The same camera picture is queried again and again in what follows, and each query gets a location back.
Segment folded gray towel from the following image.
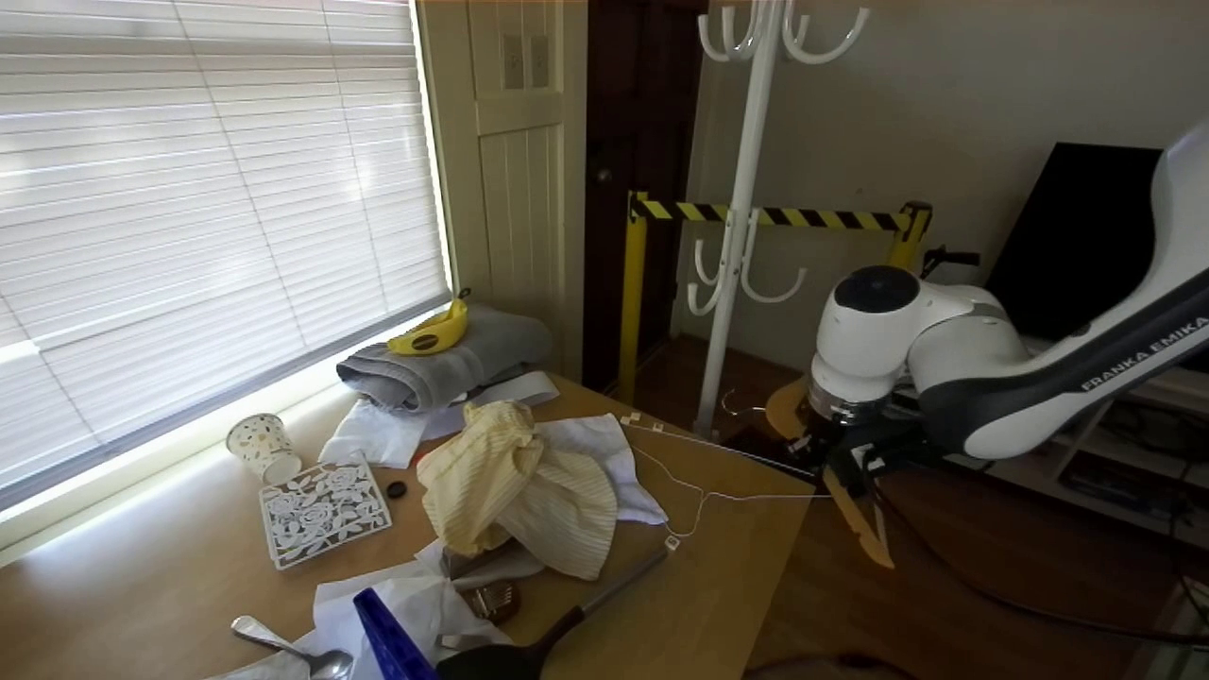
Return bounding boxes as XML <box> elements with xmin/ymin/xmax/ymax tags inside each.
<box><xmin>331</xmin><ymin>304</ymin><xmax>558</xmax><ymax>417</ymax></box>

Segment white low shelf unit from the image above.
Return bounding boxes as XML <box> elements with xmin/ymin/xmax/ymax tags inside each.
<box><xmin>978</xmin><ymin>364</ymin><xmax>1209</xmax><ymax>552</ymax></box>

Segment crumpled white plastic bag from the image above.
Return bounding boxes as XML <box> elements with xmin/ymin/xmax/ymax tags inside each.
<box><xmin>213</xmin><ymin>539</ymin><xmax>544</xmax><ymax>680</ymax></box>

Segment patterned white cup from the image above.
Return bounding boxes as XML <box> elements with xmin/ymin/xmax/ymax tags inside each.
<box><xmin>223</xmin><ymin>411</ymin><xmax>303</xmax><ymax>486</ymax></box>

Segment silver metal spoon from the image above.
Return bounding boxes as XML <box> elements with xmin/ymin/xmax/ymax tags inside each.
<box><xmin>228</xmin><ymin>612</ymin><xmax>354</xmax><ymax>680</ymax></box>

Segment black spatula silver handle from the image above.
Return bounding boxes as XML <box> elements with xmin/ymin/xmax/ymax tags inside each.
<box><xmin>431</xmin><ymin>534</ymin><xmax>674</xmax><ymax>680</ymax></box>

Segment crumpled pale yellow cloth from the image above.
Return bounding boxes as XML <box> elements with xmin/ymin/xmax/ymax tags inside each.
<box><xmin>410</xmin><ymin>397</ymin><xmax>622</xmax><ymax>583</ymax></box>

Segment flat white paper cloth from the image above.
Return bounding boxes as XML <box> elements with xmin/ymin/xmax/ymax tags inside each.
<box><xmin>319</xmin><ymin>365</ymin><xmax>564</xmax><ymax>472</ymax></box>

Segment dark brown door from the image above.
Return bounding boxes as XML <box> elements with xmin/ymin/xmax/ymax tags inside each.
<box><xmin>579</xmin><ymin>0</ymin><xmax>709</xmax><ymax>394</ymax></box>

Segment crumpled white cloth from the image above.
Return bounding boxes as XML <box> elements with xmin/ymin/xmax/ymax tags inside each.
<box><xmin>540</xmin><ymin>409</ymin><xmax>674</xmax><ymax>530</ymax></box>

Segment light wooden clothes hanger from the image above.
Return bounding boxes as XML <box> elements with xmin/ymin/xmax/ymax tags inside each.
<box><xmin>762</xmin><ymin>374</ymin><xmax>898</xmax><ymax>573</ymax></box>

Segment white coat stand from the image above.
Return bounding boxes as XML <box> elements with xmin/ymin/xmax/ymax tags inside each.
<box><xmin>682</xmin><ymin>0</ymin><xmax>878</xmax><ymax>437</ymax></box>

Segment yellow black striped barrier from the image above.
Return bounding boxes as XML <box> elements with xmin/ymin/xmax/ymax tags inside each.
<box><xmin>614</xmin><ymin>185</ymin><xmax>938</xmax><ymax>437</ymax></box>

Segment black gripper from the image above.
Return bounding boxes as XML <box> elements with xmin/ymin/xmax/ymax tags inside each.
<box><xmin>803</xmin><ymin>394</ymin><xmax>939</xmax><ymax>501</ymax></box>

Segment cream panelled door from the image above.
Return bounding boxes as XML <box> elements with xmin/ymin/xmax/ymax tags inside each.
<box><xmin>419</xmin><ymin>0</ymin><xmax>593</xmax><ymax>380</ymax></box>

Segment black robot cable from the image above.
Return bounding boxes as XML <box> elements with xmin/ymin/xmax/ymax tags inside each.
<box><xmin>879</xmin><ymin>484</ymin><xmax>1209</xmax><ymax>652</ymax></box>

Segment wide white window blinds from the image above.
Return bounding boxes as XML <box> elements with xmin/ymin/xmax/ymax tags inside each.
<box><xmin>0</xmin><ymin>0</ymin><xmax>453</xmax><ymax>496</ymax></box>

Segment patterned square tray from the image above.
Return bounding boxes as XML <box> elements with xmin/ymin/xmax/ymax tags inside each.
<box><xmin>258</xmin><ymin>452</ymin><xmax>397</xmax><ymax>573</ymax></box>

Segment yellow banana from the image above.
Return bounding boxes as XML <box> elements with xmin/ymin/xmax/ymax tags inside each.
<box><xmin>384</xmin><ymin>296</ymin><xmax>476</xmax><ymax>358</ymax></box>

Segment black flat screen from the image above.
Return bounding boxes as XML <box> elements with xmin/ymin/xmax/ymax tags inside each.
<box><xmin>982</xmin><ymin>139</ymin><xmax>1167</xmax><ymax>349</ymax></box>

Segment thin white cable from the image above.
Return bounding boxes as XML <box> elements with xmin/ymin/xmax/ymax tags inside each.
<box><xmin>620</xmin><ymin>411</ymin><xmax>822</xmax><ymax>559</ymax></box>

